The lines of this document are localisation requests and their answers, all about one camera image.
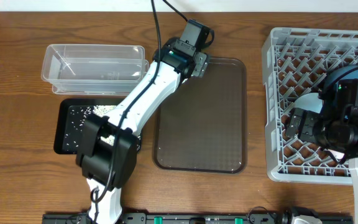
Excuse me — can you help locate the clear plastic bin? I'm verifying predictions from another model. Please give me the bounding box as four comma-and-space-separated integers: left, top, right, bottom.
41, 44, 149, 96

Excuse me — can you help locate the black plastic tray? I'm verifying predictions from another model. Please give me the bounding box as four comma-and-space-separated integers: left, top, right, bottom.
53, 98, 142, 155

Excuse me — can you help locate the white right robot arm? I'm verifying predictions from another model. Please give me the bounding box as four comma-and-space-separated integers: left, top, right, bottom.
285, 79, 358, 223

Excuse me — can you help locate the brown serving tray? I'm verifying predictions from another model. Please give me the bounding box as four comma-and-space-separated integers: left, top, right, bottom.
152, 58, 247, 174

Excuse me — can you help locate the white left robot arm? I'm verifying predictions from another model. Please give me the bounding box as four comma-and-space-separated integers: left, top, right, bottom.
76, 19, 214, 223

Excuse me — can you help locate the grey dishwasher rack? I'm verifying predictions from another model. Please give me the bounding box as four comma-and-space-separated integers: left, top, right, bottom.
262, 27, 358, 185

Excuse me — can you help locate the pile of rice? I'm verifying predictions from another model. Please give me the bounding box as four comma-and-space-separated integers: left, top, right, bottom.
63, 105, 142, 149

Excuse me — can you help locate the light blue bowl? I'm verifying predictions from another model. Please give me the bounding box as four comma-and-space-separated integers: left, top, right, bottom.
294, 93, 323, 113

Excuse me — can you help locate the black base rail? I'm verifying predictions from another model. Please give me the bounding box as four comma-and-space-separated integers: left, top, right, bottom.
41, 212, 354, 224

